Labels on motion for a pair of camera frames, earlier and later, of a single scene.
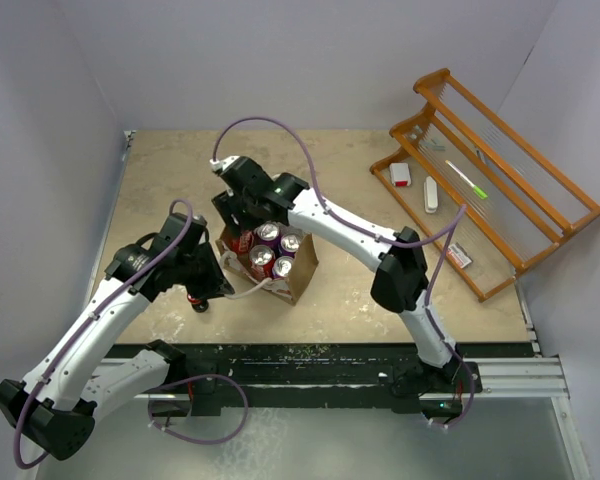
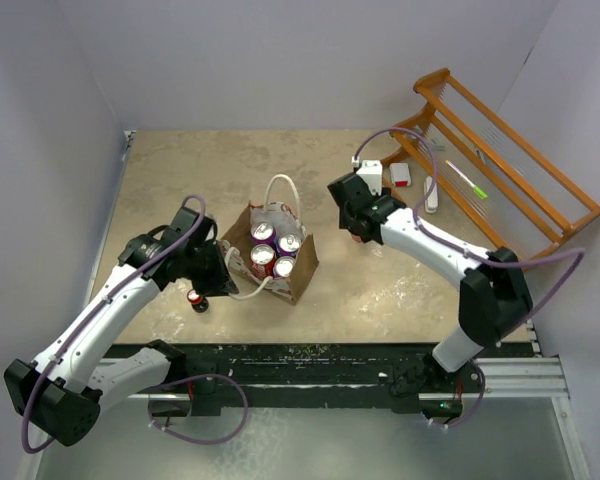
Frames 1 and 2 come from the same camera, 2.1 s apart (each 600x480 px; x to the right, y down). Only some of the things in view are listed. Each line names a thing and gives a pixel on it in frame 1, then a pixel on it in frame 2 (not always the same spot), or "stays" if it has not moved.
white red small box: [400, 175] stays
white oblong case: [431, 202] stays
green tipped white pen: [475, 188] stays
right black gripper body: [243, 202] -> [346, 222]
